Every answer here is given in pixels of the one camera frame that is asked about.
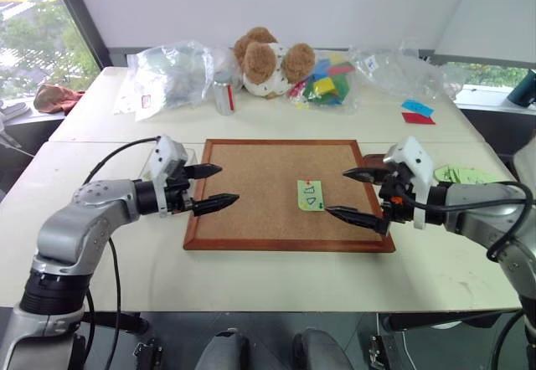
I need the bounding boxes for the green paper cutouts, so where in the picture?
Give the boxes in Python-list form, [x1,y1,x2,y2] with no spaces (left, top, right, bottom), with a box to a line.
[434,163,496,185]

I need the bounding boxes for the crumpled clear plastic bag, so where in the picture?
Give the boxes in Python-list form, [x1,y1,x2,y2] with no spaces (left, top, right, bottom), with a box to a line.
[348,39,470,102]

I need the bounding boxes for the green paper note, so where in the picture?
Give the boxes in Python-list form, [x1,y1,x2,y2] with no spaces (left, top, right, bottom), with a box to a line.
[296,179,326,212]

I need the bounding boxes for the brown plush teddy bear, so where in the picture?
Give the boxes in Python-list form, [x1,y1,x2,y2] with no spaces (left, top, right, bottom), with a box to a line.
[233,26,317,99]

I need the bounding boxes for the blue paper card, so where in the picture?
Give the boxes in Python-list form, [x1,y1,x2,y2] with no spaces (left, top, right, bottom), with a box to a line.
[401,99,436,119]

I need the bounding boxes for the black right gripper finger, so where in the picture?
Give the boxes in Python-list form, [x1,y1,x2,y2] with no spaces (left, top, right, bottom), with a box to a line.
[324,205,393,238]
[343,167,391,185]

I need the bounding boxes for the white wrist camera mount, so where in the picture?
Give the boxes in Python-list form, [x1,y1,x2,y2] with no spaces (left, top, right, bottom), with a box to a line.
[149,135,188,218]
[383,136,435,231]

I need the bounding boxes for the dark teal cup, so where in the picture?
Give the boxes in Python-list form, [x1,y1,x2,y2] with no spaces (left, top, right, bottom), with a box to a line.
[507,68,536,108]

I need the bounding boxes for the dark rounded robot leg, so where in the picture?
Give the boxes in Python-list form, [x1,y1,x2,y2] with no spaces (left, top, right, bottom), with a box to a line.
[291,328,355,370]
[194,328,251,370]

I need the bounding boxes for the brown cloth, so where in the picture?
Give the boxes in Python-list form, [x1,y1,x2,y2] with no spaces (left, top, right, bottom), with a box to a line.
[33,83,86,116]

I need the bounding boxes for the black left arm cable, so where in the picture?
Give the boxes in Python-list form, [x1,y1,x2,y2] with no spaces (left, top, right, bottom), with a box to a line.
[81,136,162,370]

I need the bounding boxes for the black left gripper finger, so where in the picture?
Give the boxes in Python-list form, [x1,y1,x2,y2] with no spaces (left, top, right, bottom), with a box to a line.
[192,193,240,218]
[185,162,223,180]

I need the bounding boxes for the red paper card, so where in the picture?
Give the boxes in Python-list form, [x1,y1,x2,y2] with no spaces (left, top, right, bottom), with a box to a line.
[401,111,436,126]

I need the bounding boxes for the wood framed cork board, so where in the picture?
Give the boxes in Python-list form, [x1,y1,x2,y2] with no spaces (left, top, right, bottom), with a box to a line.
[183,138,397,254]

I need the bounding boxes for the clear jar with red label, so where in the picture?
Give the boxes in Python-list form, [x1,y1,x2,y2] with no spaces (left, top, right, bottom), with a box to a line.
[213,71,237,116]

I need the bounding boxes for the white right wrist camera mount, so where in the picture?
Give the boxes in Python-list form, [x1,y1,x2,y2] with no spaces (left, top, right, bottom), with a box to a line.
[383,136,435,231]

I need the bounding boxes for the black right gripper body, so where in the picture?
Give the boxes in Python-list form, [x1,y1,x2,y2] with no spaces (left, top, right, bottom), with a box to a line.
[378,166,416,224]

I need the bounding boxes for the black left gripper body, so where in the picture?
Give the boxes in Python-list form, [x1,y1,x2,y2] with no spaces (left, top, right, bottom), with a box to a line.
[163,158,197,215]

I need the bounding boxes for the bag of coloured foam blocks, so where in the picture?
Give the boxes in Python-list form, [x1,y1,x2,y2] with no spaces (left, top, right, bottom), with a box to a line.
[286,49,360,115]

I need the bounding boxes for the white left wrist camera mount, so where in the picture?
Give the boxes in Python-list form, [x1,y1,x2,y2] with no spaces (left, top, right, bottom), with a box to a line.
[149,135,188,218]

